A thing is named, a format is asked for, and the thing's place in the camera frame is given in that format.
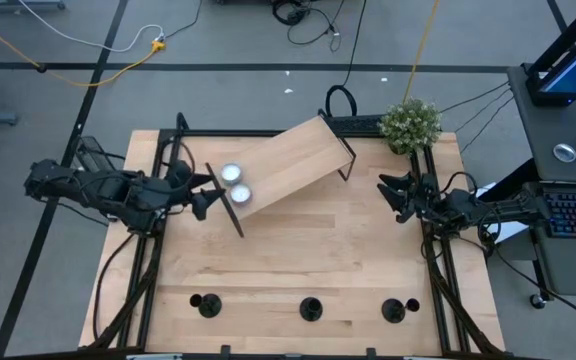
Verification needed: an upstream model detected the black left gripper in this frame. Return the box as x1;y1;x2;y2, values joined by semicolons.
165;159;227;222

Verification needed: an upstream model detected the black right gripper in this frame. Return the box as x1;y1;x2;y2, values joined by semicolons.
376;171;442;225

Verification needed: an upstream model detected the black candlestick holder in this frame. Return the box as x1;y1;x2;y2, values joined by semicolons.
298;296;325;323
189;292;223;320
381;297;421;325

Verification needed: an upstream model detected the potted green plant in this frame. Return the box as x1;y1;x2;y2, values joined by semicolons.
378;97;443;156

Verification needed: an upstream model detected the wooden shelf with black legs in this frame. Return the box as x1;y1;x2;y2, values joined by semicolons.
204;112;358;239

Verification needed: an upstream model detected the dark grey side desk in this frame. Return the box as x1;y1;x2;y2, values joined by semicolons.
506;63;576;184

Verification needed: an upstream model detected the silver tealight tin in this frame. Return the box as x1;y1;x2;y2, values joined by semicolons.
552;142;576;164

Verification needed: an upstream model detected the black metal table frame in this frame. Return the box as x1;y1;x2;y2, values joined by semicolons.
87;127;512;360

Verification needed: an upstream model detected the black looped floor cable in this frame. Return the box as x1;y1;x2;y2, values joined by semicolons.
325;0;369;119

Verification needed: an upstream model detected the black wire mesh basket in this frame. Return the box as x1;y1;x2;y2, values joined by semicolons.
74;135;115;172

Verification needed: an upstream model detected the long yellow cable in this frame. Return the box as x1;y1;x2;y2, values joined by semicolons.
401;0;442;105

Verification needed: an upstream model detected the yellow floor extension cable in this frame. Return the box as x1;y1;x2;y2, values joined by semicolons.
0;7;168;89

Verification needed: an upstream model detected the white floor cable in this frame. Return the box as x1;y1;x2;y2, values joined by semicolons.
16;0;165;54

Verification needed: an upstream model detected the black floor cable bundle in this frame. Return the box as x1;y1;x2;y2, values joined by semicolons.
271;0;343;54

